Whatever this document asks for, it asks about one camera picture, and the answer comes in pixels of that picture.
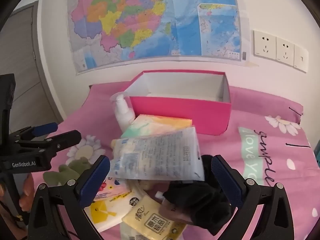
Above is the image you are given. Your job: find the pink printed bed sheet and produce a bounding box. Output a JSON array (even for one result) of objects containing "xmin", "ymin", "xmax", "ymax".
[{"xmin": 30, "ymin": 82, "xmax": 320, "ymax": 240}]

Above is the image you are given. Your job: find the black cloth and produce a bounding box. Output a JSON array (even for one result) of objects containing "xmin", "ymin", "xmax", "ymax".
[{"xmin": 162, "ymin": 155, "xmax": 235, "ymax": 235}]

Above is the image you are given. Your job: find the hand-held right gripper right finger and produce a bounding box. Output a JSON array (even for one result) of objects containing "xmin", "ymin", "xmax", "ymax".
[{"xmin": 211, "ymin": 154, "xmax": 295, "ymax": 240}]

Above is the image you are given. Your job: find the white pump lotion bottle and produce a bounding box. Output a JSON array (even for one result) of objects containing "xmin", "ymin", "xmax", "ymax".
[{"xmin": 110, "ymin": 92, "xmax": 136, "ymax": 132}]

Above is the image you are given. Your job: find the person's left hand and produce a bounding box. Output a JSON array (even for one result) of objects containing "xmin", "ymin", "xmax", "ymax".
[{"xmin": 17, "ymin": 174, "xmax": 34, "ymax": 213}]

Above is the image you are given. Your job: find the translucent printed plastic packet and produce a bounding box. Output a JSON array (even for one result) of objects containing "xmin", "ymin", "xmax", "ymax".
[{"xmin": 110, "ymin": 126, "xmax": 205, "ymax": 182}]

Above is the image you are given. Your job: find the pink cardboard box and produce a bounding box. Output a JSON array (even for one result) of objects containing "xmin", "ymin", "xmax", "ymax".
[{"xmin": 124, "ymin": 70, "xmax": 232, "ymax": 136}]

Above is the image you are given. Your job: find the green plush toy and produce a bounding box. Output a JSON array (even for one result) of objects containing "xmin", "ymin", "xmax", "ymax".
[{"xmin": 43, "ymin": 157, "xmax": 93, "ymax": 187}]

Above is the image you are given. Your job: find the pastel tissue box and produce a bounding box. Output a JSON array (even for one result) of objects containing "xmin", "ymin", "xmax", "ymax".
[{"xmin": 121, "ymin": 114, "xmax": 193, "ymax": 140}]

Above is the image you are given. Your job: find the white yellow wet wipes pack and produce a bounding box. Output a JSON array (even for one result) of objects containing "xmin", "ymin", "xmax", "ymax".
[{"xmin": 84, "ymin": 190, "xmax": 133, "ymax": 233}]

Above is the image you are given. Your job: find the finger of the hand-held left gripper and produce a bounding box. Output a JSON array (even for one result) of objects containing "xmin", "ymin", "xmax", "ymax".
[
  {"xmin": 17, "ymin": 130, "xmax": 82, "ymax": 161},
  {"xmin": 9, "ymin": 122, "xmax": 58, "ymax": 147}
]

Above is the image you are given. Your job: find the white wall switch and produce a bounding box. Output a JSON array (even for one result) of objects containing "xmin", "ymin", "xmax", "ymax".
[{"xmin": 293, "ymin": 44, "xmax": 309, "ymax": 73}]

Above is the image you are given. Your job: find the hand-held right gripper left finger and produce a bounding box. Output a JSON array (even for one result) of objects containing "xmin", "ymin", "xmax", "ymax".
[{"xmin": 27, "ymin": 155, "xmax": 111, "ymax": 240}]

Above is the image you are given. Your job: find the pink floral tissue pack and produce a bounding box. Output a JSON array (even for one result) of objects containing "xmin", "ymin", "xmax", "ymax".
[{"xmin": 96, "ymin": 176, "xmax": 130, "ymax": 202}]

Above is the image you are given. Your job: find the grey door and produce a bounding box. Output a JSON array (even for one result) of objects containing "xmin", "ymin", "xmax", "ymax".
[{"xmin": 0, "ymin": 1, "xmax": 63, "ymax": 140}]

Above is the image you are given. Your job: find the white wall socket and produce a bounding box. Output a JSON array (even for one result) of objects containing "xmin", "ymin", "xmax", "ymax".
[
  {"xmin": 276, "ymin": 36, "xmax": 295, "ymax": 67},
  {"xmin": 253, "ymin": 29, "xmax": 277, "ymax": 60}
]

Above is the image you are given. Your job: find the colourful wall map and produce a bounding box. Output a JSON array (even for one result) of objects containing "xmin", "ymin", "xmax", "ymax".
[{"xmin": 67, "ymin": 0, "xmax": 244, "ymax": 75}]

